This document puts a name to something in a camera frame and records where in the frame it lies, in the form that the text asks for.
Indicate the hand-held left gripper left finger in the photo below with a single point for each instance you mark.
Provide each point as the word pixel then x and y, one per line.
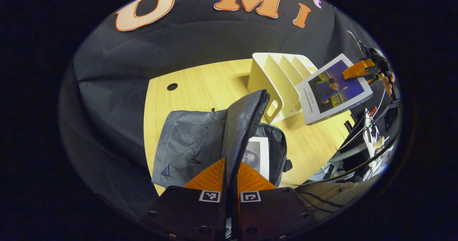
pixel 186 212

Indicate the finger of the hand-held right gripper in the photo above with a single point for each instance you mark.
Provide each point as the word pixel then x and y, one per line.
pixel 357 69

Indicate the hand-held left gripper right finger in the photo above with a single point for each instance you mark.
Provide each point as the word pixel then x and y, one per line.
pixel 275 212

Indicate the blue cover book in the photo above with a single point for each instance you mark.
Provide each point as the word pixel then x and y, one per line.
pixel 332 91

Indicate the grey portrait cover book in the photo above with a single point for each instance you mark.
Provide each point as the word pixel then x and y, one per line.
pixel 259 155

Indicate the grey schoolbag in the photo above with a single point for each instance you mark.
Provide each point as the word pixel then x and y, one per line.
pixel 186 141

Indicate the white bookshelf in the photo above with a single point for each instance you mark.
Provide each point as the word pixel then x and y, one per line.
pixel 272 76

